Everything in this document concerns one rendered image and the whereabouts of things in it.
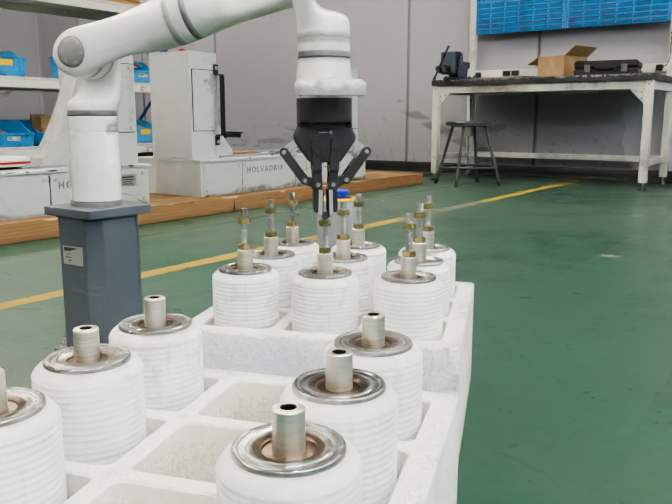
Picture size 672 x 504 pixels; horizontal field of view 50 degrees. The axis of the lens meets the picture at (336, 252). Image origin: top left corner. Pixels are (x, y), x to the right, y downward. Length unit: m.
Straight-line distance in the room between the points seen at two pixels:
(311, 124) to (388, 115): 5.82
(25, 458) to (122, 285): 0.91
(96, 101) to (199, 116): 2.34
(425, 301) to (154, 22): 0.71
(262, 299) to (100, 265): 0.49
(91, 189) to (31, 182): 1.68
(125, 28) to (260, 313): 0.61
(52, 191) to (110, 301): 1.75
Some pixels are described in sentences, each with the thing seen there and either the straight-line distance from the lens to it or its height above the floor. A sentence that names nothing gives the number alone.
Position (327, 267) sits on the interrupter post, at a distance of 1.00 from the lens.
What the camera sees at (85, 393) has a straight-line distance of 0.65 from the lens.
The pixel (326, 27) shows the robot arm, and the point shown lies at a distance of 0.96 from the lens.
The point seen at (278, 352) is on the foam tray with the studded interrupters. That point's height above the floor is 0.16.
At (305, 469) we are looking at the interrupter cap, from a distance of 0.46.
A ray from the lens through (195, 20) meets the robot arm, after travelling 1.33.
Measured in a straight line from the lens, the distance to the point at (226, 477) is 0.47.
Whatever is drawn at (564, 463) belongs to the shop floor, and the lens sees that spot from 1.08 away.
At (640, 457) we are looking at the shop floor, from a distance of 1.13.
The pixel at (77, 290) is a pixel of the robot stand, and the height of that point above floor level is 0.14.
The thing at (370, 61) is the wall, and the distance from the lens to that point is 6.92.
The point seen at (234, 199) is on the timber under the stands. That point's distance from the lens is 3.75.
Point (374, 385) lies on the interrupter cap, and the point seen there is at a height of 0.25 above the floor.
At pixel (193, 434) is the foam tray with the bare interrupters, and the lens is 0.73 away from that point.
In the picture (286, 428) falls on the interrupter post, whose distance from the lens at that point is 0.47.
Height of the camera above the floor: 0.46
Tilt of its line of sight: 10 degrees down
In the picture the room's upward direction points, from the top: straight up
